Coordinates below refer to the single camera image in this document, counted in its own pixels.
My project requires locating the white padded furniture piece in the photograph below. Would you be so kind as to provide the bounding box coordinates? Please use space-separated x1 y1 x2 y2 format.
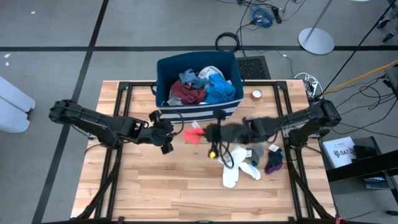
0 76 37 134

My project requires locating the maroon garment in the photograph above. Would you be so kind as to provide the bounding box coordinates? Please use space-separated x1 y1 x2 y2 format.
170 79 206 106

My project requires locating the white cable bundle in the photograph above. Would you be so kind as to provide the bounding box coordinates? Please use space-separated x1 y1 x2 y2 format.
294 72 324 97

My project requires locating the grey teal sock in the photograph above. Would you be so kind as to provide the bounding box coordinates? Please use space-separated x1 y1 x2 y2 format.
245 144 265 167

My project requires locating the black power brick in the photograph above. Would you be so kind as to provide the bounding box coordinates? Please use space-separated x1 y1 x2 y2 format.
271 5 282 24

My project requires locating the black coiled cable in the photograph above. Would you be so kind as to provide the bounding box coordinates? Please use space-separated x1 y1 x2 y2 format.
214 32 240 55

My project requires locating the round grey floor stand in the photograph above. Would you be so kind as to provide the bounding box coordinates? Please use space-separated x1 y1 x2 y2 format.
297 0 336 55

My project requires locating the black metal table frame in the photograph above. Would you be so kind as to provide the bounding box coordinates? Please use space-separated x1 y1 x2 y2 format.
74 80 336 224

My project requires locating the white labelled box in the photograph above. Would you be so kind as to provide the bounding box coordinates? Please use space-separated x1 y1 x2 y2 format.
321 136 357 169

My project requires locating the black perforated floor mat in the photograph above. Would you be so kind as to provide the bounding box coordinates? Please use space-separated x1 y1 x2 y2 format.
236 55 271 80

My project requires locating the yellow cable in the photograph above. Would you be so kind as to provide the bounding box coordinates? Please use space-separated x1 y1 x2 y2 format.
323 58 398 96

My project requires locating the coral terry cloth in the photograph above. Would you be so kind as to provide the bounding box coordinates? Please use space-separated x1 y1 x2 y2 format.
182 126 206 146

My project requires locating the bright teal garment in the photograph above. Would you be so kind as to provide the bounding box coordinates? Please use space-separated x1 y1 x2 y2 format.
203 73 236 105

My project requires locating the navy purple sock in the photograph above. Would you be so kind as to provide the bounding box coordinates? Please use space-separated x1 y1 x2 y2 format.
264 148 284 175

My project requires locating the black side cart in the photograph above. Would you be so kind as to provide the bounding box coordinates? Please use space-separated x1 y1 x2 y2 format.
318 136 398 206

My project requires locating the blue coiled cable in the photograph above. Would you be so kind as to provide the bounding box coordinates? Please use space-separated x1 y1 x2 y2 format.
248 6 274 29

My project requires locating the large white garment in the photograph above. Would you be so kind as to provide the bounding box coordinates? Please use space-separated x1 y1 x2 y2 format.
167 65 233 106

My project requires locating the white sock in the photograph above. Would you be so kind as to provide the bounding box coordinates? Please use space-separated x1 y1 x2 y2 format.
219 146 248 189
239 161 261 180

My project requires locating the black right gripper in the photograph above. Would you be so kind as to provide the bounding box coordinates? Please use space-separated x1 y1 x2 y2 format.
203 110 252 146

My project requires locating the navy white striped fabric basket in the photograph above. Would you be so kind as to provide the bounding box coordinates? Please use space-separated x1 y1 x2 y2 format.
150 51 245 124

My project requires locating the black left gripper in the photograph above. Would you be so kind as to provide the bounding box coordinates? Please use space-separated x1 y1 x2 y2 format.
138 110 175 156

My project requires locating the blue-grey knit sweater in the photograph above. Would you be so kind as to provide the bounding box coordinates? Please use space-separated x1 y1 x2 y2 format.
178 68 208 90

